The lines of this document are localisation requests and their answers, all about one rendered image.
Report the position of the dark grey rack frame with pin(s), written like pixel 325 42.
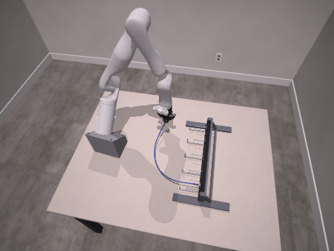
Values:
pixel 203 199

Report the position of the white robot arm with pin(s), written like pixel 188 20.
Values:
pixel 137 26

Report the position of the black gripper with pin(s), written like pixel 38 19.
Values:
pixel 166 117

